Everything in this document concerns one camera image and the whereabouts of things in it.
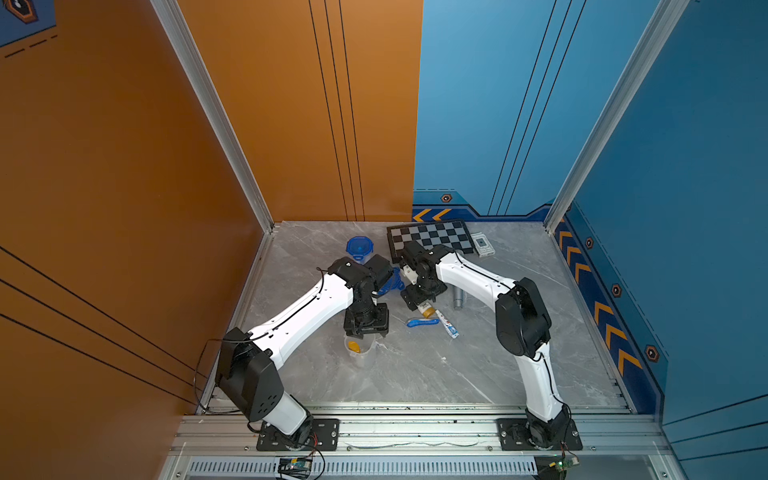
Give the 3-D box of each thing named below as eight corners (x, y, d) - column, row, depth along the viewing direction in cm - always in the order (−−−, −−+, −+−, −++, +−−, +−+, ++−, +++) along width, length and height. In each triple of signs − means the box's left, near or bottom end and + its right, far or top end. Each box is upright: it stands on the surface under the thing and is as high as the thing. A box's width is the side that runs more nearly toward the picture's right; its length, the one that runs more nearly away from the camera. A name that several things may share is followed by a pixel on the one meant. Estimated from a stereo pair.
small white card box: (479, 257, 111) (480, 254, 109) (470, 236, 118) (471, 232, 116) (494, 256, 111) (496, 252, 110) (485, 234, 118) (486, 231, 117)
